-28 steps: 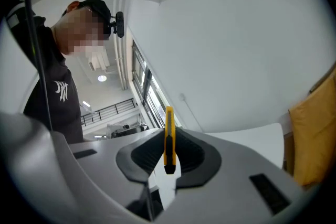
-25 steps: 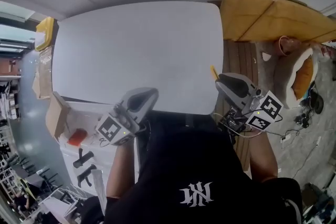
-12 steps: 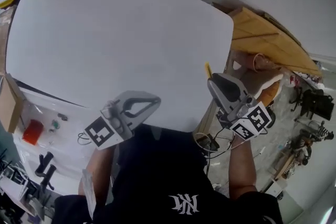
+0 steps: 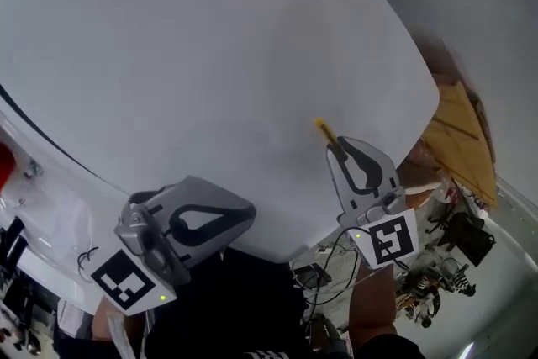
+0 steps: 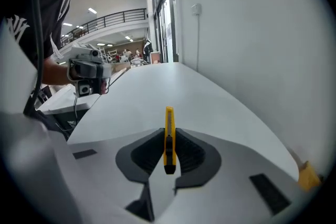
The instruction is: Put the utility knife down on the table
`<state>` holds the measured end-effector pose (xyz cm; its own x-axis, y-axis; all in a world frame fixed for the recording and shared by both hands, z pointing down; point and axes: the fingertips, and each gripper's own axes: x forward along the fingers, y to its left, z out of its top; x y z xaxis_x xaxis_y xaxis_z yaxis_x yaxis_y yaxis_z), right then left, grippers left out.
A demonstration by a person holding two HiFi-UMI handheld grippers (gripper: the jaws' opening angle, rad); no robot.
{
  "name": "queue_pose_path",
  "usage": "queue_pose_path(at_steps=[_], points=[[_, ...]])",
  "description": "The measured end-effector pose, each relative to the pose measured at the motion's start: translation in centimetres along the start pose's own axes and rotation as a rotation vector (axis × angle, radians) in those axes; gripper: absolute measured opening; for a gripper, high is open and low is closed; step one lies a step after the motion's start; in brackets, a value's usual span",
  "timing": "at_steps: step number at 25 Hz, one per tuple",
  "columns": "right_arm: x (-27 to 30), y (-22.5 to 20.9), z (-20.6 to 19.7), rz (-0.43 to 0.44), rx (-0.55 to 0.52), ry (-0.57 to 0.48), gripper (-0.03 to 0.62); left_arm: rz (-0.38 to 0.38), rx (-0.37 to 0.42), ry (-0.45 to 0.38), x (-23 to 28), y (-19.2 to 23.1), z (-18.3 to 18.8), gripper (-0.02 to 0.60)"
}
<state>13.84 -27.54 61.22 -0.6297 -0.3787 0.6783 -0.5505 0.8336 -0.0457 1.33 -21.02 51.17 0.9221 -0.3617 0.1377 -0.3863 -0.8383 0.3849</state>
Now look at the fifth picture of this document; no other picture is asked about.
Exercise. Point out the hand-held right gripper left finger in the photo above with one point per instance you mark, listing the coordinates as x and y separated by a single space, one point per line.
110 173

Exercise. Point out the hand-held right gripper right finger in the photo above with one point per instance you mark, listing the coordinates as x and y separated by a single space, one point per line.
231 191

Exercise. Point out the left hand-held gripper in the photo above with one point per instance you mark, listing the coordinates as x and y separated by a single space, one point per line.
78 51

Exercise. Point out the yellow utility knife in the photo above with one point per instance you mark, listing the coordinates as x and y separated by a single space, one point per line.
169 139

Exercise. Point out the person's left forearm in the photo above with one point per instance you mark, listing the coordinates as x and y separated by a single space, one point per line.
56 73

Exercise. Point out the white shelf rack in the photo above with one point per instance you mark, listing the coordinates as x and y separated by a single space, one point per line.
103 54
113 55

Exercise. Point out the stack of white sheets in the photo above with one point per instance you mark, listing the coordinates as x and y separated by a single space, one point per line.
138 62

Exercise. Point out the black balcony railing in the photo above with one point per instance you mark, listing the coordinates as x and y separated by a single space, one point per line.
105 21

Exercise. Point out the black hanging jacket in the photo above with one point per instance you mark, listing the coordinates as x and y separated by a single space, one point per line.
147 49

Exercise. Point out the yellow brown box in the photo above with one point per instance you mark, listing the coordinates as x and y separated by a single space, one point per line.
308 174

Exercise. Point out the glass door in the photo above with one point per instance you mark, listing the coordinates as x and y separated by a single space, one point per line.
165 29

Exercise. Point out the black printed t-shirt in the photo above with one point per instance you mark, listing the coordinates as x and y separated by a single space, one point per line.
26 2

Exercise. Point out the white wall junction box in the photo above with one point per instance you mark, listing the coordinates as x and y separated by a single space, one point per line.
196 9

